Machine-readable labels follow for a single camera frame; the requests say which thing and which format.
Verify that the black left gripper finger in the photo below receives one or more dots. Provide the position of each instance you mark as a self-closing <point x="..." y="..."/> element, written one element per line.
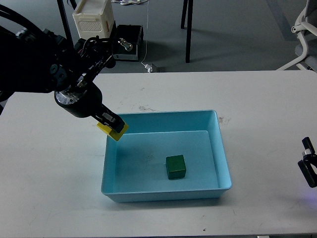
<point x="103" y="119"/>
<point x="117" y="122"/>

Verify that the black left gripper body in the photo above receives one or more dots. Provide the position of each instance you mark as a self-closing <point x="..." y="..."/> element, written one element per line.
<point x="82" y="104"/>

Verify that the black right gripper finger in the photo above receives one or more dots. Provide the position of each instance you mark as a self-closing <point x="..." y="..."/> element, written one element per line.
<point x="306" y="167"/>
<point x="308" y="147"/>

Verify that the yellow wooden cube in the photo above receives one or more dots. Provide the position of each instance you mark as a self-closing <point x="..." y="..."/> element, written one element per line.
<point x="115" y="135"/>

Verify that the green wooden cube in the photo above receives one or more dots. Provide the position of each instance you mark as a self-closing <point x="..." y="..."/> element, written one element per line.
<point x="175" y="167"/>

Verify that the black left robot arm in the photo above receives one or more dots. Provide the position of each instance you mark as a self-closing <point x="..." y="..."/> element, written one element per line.
<point x="39" y="61"/>

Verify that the white power adapter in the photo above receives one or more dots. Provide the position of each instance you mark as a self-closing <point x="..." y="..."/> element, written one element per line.
<point x="151" y="68"/>

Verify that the light blue plastic tray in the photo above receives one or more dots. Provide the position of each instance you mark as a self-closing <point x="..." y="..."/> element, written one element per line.
<point x="166" y="156"/>

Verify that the black open bin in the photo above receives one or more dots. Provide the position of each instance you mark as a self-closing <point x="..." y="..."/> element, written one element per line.
<point x="127" y="42"/>

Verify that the white plastic crate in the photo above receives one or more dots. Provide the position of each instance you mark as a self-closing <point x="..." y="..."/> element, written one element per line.
<point x="94" y="18"/>

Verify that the black table leg left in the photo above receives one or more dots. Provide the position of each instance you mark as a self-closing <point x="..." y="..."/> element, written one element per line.
<point x="64" y="20"/>

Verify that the white office chair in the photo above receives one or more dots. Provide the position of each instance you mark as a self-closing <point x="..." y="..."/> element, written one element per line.
<point x="306" y="50"/>

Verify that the black table legs right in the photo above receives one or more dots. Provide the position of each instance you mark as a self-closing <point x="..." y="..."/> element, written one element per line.
<point x="186" y="23"/>

